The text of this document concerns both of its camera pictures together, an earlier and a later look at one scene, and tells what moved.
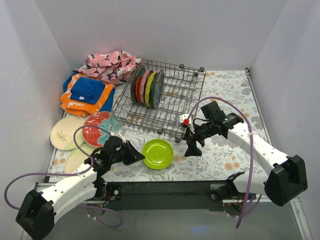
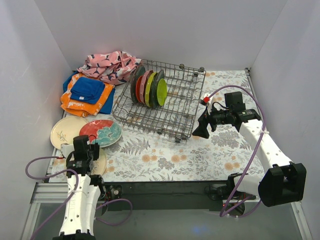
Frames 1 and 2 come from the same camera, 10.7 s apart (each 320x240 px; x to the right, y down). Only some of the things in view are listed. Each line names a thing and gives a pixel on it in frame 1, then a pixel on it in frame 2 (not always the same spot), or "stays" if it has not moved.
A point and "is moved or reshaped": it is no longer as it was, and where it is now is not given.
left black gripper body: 128,154 to 95,150
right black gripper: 191,136 to 208,119
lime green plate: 159,153 to 162,92
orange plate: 138,85 stays
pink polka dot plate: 142,86 stays
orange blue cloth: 84,95 stays
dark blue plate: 139,72 stays
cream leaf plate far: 62,136 stays
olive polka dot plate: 149,87 stays
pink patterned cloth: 114,66 stays
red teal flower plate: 107,120 is moved or reshaped
